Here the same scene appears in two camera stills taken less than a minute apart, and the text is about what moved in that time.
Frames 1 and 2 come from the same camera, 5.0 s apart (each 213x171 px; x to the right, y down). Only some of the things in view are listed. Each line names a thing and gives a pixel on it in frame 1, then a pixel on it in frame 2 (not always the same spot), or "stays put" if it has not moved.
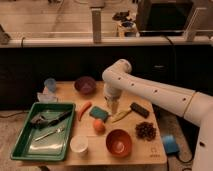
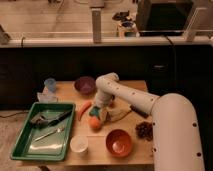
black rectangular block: (141, 111) stays put
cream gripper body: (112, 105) -> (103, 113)
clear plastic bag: (46, 96) stays put
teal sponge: (98, 113) stays put
